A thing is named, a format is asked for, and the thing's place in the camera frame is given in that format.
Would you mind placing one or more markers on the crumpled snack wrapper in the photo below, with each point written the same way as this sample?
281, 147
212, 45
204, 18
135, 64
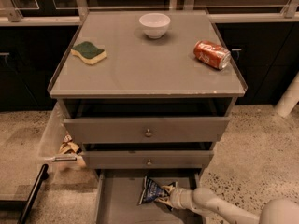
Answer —
69, 147

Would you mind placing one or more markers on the grey bottom drawer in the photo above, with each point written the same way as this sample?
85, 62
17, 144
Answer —
120, 191

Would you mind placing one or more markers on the green yellow sponge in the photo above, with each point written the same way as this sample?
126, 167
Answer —
88, 52

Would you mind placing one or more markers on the white ceramic bowl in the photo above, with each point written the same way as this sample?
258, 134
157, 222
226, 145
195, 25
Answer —
154, 25

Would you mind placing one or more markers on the black bar handle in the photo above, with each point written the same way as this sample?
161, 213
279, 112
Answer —
28, 204

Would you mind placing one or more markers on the grey drawer cabinet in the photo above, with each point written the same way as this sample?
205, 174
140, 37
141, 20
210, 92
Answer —
146, 78

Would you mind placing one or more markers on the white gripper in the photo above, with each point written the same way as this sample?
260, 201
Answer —
177, 197

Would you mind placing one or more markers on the metal railing frame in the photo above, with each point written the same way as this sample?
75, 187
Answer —
218, 11

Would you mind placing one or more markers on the grey middle drawer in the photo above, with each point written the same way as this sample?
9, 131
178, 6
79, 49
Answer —
147, 159

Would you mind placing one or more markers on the red soda can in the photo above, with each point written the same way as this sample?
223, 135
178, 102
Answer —
212, 54

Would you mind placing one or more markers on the grey drawer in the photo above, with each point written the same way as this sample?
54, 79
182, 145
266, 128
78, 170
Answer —
120, 191
146, 130
147, 159

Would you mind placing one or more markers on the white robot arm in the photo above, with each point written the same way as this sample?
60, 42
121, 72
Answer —
254, 176

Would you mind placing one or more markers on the clear plastic bin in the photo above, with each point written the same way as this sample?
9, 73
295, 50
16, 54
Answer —
51, 141

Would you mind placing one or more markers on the blue chip bag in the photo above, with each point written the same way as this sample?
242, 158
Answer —
152, 191

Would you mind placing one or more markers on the grey top drawer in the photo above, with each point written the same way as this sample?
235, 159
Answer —
146, 130

